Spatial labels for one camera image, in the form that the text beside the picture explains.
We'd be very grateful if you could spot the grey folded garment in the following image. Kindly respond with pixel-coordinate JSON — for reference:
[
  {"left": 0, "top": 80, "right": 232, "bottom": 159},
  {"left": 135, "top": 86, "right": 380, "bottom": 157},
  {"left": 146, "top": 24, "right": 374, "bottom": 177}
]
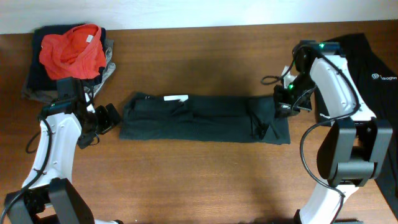
[{"left": 21, "top": 39, "right": 116, "bottom": 103}]

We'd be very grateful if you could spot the red folded garment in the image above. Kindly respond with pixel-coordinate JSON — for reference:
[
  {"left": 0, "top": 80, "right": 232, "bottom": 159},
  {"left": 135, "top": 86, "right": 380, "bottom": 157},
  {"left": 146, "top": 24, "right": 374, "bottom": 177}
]
[{"left": 39, "top": 24, "right": 106, "bottom": 80}]

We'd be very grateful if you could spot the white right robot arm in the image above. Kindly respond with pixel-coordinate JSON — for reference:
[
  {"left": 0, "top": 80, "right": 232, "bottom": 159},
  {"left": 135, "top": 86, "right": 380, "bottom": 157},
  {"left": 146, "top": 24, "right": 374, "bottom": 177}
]
[{"left": 274, "top": 40, "right": 393, "bottom": 223}]

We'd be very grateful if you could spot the navy folded garment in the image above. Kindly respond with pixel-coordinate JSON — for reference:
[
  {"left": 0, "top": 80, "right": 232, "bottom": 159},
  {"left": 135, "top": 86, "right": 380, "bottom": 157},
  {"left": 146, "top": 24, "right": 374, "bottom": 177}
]
[{"left": 27, "top": 24, "right": 106, "bottom": 90}]

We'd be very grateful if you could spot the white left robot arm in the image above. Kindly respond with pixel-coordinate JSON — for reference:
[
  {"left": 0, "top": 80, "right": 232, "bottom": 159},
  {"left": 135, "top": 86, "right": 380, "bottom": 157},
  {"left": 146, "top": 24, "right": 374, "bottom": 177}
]
[{"left": 1, "top": 77, "right": 121, "bottom": 224}]

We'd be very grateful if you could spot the dark green Nike t-shirt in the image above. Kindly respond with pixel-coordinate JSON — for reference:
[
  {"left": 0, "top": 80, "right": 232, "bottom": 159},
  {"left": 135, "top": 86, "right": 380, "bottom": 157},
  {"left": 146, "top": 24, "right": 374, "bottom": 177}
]
[{"left": 119, "top": 92, "right": 290, "bottom": 145}]

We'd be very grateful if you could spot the black garment with white logo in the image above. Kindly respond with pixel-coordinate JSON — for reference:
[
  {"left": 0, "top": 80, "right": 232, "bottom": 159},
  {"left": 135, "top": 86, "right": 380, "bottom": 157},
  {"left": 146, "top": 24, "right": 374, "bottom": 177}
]
[{"left": 329, "top": 33, "right": 397, "bottom": 208}]

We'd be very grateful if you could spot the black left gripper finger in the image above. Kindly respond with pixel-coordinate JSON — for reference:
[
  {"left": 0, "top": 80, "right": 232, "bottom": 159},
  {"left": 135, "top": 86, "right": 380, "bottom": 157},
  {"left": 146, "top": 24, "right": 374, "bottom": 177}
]
[
  {"left": 105, "top": 103, "right": 122, "bottom": 126},
  {"left": 95, "top": 105, "right": 113, "bottom": 134}
]

